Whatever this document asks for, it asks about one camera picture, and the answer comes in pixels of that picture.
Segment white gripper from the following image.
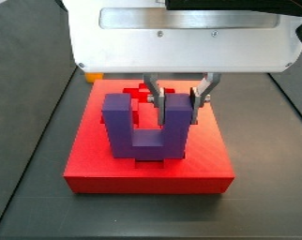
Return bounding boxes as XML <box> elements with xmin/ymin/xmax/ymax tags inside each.
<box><xmin>62</xmin><ymin>0</ymin><xmax>302</xmax><ymax>126</ymax></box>

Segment purple U-shaped block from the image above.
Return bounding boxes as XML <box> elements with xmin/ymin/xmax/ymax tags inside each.
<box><xmin>102</xmin><ymin>94</ymin><xmax>192</xmax><ymax>160</ymax></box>

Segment red board with slots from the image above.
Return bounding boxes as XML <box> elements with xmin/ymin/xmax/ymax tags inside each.
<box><xmin>64</xmin><ymin>80</ymin><xmax>235</xmax><ymax>194</ymax></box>

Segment yellow long bar block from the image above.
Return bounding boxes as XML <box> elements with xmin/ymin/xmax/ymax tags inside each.
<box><xmin>85</xmin><ymin>73</ymin><xmax>104</xmax><ymax>83</ymax></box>

